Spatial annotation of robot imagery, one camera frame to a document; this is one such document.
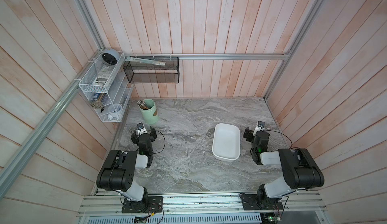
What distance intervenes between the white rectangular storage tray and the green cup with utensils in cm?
42

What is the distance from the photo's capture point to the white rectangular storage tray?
88 cm

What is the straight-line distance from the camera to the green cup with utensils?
38.1 inches
